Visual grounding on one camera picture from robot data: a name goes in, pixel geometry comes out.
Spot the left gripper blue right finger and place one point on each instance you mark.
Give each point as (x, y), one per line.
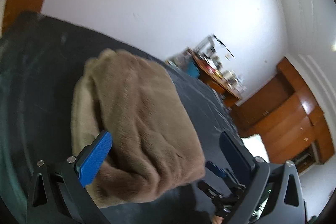
(272, 192)

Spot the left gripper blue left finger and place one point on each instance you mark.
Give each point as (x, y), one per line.
(57, 191)

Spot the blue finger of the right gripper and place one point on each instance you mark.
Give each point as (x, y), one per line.
(215, 169)

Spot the brown fleece garment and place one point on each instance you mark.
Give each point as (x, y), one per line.
(155, 146)

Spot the brown wooden wardrobe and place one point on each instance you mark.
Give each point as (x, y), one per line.
(287, 117)

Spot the wooden desk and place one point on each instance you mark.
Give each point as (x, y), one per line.
(221, 86)

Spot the black desk lamp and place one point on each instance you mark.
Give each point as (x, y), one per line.
(211, 45)

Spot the dark bed sheet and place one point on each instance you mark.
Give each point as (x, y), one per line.
(42, 59)

